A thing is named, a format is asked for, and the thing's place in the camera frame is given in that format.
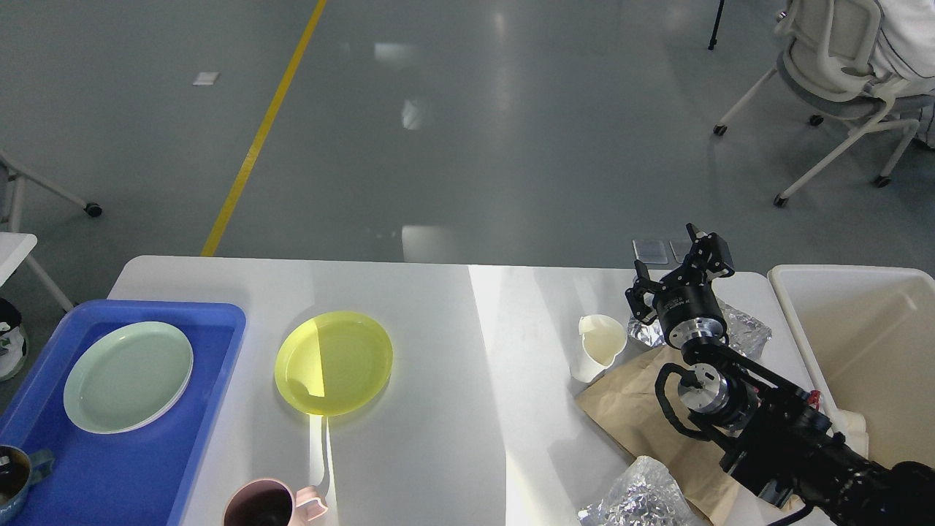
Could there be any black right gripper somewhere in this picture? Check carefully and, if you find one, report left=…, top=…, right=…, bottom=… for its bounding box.
left=627, top=223, right=736, bottom=348

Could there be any pink mug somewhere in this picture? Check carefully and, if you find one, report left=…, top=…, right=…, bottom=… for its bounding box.
left=221, top=479, right=329, bottom=525

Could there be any dark teal mug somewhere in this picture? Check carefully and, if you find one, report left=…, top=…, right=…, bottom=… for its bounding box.
left=1, top=445, right=56, bottom=525

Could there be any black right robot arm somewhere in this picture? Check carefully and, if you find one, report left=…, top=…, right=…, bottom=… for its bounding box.
left=625, top=224, right=934, bottom=525

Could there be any crumpled foil near gripper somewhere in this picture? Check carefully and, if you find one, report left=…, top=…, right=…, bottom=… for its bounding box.
left=627, top=299, right=772, bottom=360

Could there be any white paper cup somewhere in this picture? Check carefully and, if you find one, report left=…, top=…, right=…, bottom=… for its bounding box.
left=570, top=314, right=628, bottom=384

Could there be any brown paper bag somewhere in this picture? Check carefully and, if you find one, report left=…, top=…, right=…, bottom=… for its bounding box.
left=575, top=345, right=804, bottom=523

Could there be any white plastic bin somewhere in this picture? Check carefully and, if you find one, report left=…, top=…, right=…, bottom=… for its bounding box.
left=768, top=265, right=934, bottom=468

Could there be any crumpled foil front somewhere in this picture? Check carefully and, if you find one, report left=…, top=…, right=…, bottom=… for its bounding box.
left=578, top=456, right=706, bottom=525

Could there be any black tripod leg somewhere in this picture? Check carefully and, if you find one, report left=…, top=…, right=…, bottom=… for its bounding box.
left=707, top=0, right=727, bottom=51

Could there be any white office chair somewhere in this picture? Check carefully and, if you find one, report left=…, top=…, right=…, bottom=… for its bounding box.
left=712, top=1, right=933, bottom=207

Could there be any seated person white shirt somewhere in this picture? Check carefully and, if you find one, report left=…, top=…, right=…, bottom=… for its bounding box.
left=869, top=0, right=935, bottom=150

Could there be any yellow plastic plate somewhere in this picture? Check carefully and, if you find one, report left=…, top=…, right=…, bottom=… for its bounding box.
left=273, top=310, right=394, bottom=417

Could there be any pale green plate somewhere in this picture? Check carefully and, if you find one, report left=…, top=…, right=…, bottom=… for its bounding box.
left=63, top=321, right=194, bottom=434

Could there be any blue plastic tray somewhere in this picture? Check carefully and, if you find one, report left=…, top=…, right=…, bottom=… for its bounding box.
left=2, top=300, right=246, bottom=525

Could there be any chair leg with caster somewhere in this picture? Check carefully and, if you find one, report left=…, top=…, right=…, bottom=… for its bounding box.
left=1, top=150, right=103, bottom=233

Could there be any white side table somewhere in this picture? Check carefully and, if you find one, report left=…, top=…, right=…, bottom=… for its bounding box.
left=1, top=231, right=75, bottom=313

